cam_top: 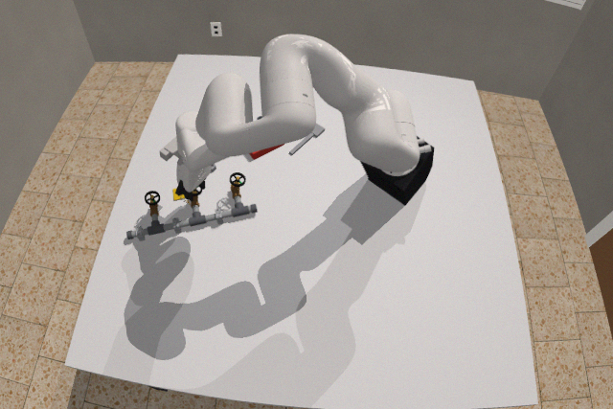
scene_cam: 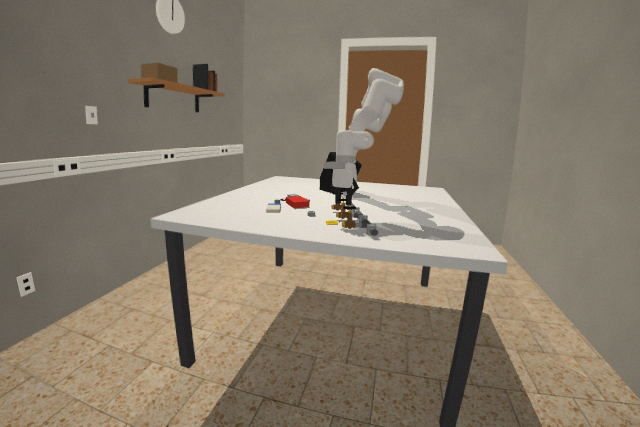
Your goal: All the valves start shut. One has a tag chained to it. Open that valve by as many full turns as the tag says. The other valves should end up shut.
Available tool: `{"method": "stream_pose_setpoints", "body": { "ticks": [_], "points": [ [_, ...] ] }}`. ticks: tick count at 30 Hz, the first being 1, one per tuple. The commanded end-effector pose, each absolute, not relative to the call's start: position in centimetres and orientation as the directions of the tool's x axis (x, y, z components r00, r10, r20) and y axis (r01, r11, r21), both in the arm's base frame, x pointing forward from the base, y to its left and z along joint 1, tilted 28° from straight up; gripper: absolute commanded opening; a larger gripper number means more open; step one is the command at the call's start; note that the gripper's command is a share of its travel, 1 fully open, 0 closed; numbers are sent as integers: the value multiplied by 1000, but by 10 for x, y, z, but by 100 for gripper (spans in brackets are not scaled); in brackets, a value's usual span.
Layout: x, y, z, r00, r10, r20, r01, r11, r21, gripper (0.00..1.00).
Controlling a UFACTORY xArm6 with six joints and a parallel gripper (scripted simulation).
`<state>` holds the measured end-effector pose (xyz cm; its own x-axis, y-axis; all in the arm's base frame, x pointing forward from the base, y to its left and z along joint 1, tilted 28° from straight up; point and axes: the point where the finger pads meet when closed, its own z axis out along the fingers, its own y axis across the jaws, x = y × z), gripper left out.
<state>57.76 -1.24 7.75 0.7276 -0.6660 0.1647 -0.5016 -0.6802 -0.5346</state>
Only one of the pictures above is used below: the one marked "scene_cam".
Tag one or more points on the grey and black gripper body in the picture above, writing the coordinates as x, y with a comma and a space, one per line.
343, 178

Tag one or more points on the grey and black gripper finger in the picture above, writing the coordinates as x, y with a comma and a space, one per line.
337, 191
350, 192

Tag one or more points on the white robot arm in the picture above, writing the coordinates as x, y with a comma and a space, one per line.
383, 87

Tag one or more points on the red rectangular block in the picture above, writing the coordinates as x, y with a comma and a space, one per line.
297, 202

